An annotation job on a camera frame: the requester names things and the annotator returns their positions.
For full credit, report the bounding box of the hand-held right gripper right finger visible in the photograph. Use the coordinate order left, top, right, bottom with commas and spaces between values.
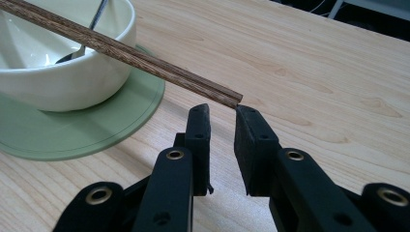
233, 104, 282, 198

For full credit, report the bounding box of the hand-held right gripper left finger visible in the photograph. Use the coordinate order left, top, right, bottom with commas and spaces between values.
173, 102, 215, 197

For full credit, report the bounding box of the single brown wooden chopstick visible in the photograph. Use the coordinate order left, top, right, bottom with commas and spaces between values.
0, 0, 240, 109
2, 0, 244, 102

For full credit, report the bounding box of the cream ceramic bowl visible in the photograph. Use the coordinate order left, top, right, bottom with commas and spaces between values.
0, 0, 137, 113

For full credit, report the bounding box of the round green coaster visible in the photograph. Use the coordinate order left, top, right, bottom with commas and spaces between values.
0, 43, 166, 162

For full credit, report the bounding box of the metal spoon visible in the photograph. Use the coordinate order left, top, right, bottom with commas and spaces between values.
54, 0, 110, 65

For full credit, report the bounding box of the white metal stand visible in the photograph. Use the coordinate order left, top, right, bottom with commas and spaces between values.
328, 0, 410, 22

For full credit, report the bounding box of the white floor cable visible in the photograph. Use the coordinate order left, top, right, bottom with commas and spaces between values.
308, 0, 327, 15

